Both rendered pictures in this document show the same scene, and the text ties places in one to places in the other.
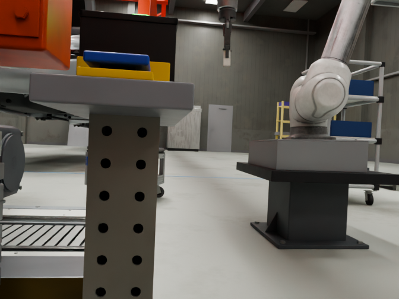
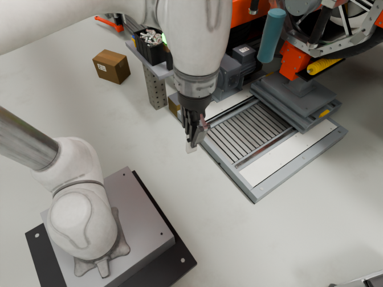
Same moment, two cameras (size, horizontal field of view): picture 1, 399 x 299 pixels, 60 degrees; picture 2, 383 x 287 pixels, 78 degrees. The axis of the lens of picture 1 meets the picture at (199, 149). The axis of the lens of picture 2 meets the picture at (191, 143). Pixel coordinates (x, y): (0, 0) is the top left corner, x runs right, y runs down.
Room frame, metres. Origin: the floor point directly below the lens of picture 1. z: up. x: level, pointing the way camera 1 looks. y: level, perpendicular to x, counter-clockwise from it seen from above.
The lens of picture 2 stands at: (1.84, -0.29, 1.29)
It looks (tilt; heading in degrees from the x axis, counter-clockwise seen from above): 53 degrees down; 152
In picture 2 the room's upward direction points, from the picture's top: straight up
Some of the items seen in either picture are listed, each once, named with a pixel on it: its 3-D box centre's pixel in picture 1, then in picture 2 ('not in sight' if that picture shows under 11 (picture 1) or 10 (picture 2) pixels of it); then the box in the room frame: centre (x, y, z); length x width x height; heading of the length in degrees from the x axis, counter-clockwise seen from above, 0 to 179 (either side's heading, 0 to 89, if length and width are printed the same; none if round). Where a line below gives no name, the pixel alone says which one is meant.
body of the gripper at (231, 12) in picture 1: (227, 22); (194, 102); (1.49, -0.10, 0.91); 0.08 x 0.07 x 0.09; 178
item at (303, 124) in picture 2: not in sight; (293, 97); (1.06, 0.94, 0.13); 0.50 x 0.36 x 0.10; 7
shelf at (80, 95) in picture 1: (130, 110); (153, 55); (0.57, 0.12, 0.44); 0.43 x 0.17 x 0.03; 7
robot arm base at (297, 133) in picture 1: (307, 134); (97, 242); (1.50, -0.47, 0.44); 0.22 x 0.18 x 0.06; 178
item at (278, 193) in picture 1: (305, 201); (117, 255); (1.48, -0.47, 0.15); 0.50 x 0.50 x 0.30; 8
